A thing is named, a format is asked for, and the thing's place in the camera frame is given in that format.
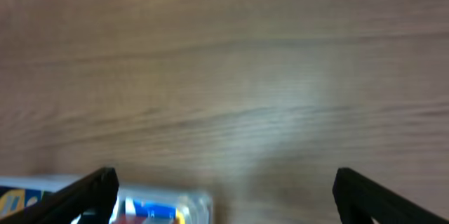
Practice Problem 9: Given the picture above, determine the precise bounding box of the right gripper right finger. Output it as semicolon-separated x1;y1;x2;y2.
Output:
333;168;448;224

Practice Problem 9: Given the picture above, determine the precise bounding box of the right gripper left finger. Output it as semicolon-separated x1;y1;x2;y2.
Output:
1;167;119;224

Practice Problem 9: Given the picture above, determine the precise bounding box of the blue VapoDrops box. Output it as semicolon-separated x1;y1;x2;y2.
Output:
1;185;186;224

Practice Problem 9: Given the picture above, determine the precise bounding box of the clear plastic container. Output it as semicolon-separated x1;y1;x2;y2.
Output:
1;175;213;224

